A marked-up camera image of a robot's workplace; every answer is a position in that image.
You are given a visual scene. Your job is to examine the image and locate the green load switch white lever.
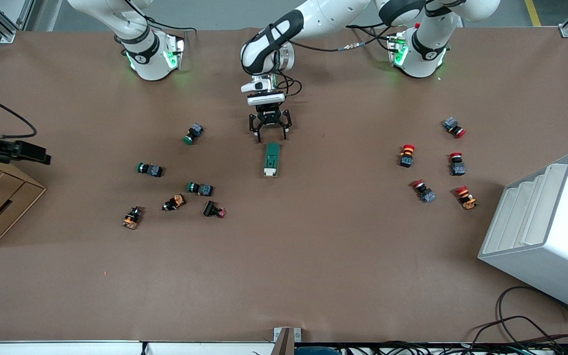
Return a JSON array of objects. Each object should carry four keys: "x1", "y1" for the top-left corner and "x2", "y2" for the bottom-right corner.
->
[{"x1": 263, "y1": 142, "x2": 282, "y2": 178}]

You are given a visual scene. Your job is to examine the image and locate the brown cardboard box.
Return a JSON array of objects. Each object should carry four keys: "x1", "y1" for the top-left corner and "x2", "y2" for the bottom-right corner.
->
[{"x1": 0, "y1": 160, "x2": 47, "y2": 248}]

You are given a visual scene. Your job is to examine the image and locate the black button red contact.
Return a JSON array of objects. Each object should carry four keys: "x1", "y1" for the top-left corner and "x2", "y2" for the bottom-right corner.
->
[{"x1": 203, "y1": 200, "x2": 226, "y2": 218}]

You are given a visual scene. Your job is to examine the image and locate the black orange push button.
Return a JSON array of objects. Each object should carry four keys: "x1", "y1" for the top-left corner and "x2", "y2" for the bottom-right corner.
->
[
  {"x1": 121, "y1": 206, "x2": 143, "y2": 230},
  {"x1": 162, "y1": 194, "x2": 186, "y2": 212}
]

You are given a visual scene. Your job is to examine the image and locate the red button orange block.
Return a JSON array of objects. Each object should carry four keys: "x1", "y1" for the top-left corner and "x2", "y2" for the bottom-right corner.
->
[
  {"x1": 455, "y1": 185, "x2": 478, "y2": 211},
  {"x1": 399, "y1": 144, "x2": 416, "y2": 168}
]

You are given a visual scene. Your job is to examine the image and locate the brown paper table cover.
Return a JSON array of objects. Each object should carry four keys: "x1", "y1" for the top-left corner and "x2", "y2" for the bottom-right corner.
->
[{"x1": 0, "y1": 26, "x2": 568, "y2": 344}]

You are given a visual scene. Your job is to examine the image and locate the white stepped plastic rack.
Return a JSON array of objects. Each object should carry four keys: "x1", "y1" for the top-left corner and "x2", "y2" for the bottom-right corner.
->
[{"x1": 478, "y1": 152, "x2": 568, "y2": 318}]

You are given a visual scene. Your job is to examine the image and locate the green push button switch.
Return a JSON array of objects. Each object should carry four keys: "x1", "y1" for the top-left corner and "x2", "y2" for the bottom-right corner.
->
[
  {"x1": 137, "y1": 162, "x2": 164, "y2": 178},
  {"x1": 183, "y1": 123, "x2": 205, "y2": 145},
  {"x1": 187, "y1": 181, "x2": 214, "y2": 197}
]

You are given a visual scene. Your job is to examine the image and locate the black left base cable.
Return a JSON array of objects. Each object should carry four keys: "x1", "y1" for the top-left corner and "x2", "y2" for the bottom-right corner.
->
[{"x1": 347, "y1": 24, "x2": 398, "y2": 52}]

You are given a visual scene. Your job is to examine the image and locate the black base cable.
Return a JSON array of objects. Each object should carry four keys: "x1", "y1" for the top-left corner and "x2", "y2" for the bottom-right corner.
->
[
  {"x1": 126, "y1": 0, "x2": 197, "y2": 33},
  {"x1": 347, "y1": 24, "x2": 398, "y2": 52}
]

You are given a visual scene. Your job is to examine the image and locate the black right base cable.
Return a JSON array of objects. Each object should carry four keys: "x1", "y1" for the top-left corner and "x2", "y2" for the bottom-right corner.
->
[{"x1": 126, "y1": 0, "x2": 197, "y2": 33}]

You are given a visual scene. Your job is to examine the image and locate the white table edge rail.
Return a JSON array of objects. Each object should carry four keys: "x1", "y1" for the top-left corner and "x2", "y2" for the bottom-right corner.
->
[{"x1": 0, "y1": 340, "x2": 276, "y2": 355}]

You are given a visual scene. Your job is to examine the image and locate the black looped cable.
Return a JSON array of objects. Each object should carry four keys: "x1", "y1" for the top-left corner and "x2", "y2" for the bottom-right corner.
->
[{"x1": 497, "y1": 286, "x2": 568, "y2": 346}]

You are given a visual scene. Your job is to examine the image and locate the tangled black cables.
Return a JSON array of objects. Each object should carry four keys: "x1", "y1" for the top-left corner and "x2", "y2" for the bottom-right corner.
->
[{"x1": 341, "y1": 339, "x2": 568, "y2": 355}]

